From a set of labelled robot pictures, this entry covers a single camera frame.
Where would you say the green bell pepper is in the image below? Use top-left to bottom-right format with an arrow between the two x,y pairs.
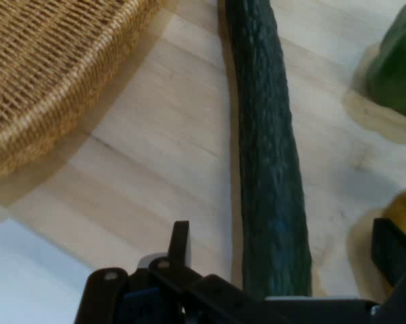
366,0 -> 406,122

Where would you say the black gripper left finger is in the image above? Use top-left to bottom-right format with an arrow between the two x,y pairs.
76,221 -> 284,324

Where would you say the oval wicker basket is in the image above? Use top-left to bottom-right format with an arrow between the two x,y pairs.
0,0 -> 170,180

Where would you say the wooden cutting board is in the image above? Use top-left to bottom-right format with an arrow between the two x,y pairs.
0,0 -> 406,301

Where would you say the yellow-brown potato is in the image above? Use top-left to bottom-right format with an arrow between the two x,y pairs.
381,188 -> 406,250

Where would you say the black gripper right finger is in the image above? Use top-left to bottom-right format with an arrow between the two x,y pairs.
371,217 -> 406,324

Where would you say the long dark green cucumber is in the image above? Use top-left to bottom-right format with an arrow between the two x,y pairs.
222,0 -> 313,301

